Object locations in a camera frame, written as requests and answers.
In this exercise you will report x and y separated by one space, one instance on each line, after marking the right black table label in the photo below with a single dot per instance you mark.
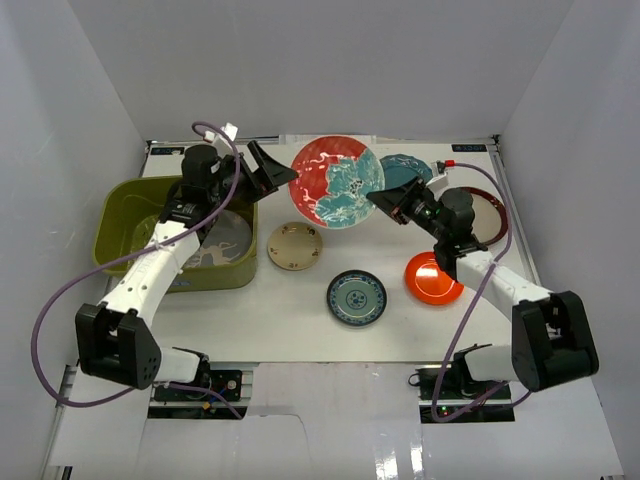
469 148

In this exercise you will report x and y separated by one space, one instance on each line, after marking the grey plate with white deer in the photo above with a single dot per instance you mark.
228 240

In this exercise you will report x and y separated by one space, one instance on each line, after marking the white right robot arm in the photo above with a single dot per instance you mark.
551 340

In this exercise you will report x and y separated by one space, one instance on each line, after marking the small cream plate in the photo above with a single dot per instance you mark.
295 246

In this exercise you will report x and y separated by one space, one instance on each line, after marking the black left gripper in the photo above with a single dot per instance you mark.
251 175

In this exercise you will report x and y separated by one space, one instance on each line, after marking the orange plate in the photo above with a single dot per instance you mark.
428 283

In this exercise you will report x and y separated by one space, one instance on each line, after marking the green plastic bin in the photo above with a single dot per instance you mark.
129 215

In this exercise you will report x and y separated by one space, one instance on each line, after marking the blue patterned small plate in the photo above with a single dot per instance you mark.
356 298

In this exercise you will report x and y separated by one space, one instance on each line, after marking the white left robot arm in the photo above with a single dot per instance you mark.
114 337

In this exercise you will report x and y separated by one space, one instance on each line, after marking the dark red rimmed plate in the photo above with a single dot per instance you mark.
490 223

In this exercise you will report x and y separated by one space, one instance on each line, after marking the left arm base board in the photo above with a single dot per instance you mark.
218 395

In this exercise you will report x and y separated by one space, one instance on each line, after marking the teal scalloped plate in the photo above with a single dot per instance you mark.
399 169

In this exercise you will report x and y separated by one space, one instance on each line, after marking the black table label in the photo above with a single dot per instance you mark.
166 151
469 148

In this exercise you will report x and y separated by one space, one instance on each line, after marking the red plate with teal flower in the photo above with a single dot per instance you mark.
335 174

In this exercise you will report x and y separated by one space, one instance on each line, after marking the right arm base board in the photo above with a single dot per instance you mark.
496 409

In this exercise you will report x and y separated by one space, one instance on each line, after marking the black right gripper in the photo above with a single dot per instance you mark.
398 201

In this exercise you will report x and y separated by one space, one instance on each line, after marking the left black table label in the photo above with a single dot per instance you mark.
166 151

